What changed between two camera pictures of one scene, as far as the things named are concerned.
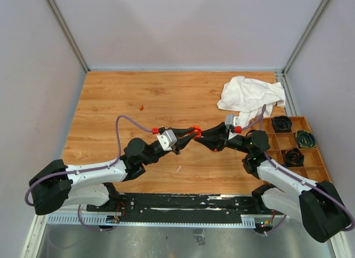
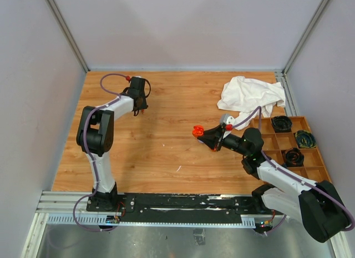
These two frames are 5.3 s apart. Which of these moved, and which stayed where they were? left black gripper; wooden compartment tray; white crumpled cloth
Moved: left black gripper
Stayed: wooden compartment tray; white crumpled cloth
